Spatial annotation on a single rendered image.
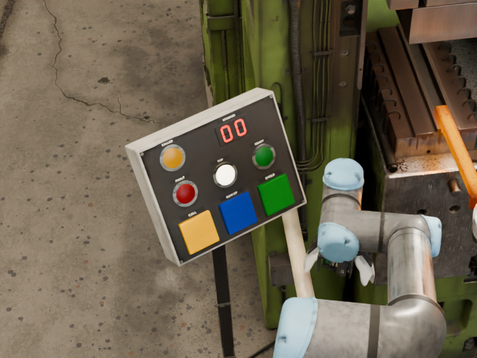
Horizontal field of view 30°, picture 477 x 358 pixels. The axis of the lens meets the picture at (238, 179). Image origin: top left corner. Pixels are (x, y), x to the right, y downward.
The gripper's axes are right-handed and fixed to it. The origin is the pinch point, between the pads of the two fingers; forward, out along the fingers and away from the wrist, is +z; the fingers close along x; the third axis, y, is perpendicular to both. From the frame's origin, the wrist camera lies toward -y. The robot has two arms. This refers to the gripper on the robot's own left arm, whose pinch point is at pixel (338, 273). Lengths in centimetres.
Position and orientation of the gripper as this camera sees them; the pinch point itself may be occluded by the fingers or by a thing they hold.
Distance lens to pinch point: 196.6
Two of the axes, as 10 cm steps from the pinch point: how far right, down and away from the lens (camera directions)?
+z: 0.4, 6.8, 7.3
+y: -2.8, 7.1, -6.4
